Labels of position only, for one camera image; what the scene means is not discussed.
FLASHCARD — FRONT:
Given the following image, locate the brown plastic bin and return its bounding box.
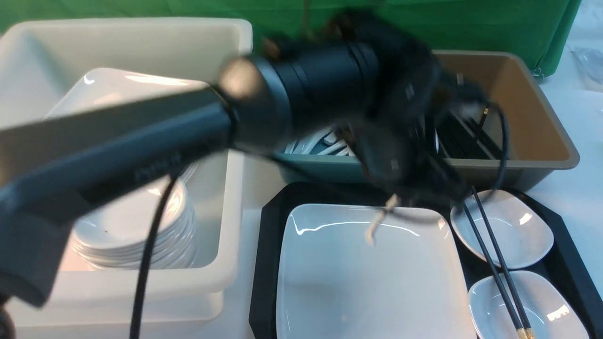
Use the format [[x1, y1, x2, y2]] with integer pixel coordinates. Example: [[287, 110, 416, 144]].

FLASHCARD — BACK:
[[435, 50, 580, 191]]

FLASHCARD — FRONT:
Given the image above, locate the white side bowl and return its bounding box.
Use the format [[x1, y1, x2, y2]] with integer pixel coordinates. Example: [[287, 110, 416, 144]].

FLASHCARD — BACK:
[[468, 270, 590, 339], [450, 190, 555, 270]]

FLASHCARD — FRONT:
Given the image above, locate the stack of white small bowls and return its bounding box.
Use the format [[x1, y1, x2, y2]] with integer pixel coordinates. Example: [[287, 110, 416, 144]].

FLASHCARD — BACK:
[[71, 178, 201, 270]]

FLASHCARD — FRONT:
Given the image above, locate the stack of white square plates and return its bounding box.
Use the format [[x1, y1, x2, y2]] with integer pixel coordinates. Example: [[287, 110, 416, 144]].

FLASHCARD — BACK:
[[44, 67, 209, 120]]

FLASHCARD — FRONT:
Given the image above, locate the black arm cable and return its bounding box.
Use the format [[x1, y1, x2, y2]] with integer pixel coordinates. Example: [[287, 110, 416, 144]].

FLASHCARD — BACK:
[[129, 172, 182, 339]]

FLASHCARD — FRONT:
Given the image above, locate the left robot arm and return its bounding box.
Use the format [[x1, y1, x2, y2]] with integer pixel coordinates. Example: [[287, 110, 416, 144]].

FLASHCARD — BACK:
[[1, 8, 487, 307]]

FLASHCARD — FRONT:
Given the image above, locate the large white plastic tub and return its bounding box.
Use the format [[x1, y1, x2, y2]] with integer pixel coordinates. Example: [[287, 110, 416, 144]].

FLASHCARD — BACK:
[[1, 17, 253, 328]]

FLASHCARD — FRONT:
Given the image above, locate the black serving tray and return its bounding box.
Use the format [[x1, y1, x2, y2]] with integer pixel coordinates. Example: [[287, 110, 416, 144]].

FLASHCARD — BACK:
[[248, 182, 603, 339]]

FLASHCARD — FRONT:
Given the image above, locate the green backdrop cloth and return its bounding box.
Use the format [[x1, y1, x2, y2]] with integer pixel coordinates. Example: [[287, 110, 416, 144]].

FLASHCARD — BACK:
[[0, 0, 581, 76]]

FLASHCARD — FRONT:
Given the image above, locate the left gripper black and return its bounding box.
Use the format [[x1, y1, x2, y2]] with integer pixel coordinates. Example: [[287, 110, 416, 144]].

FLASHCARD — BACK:
[[330, 9, 470, 206]]

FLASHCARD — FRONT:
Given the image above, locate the large white rice plate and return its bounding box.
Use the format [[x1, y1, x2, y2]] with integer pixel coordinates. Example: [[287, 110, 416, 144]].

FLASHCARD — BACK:
[[276, 204, 476, 339]]

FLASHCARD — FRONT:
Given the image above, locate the teal plastic bin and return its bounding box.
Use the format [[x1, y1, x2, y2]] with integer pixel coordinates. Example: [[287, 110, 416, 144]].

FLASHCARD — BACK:
[[276, 128, 367, 183]]

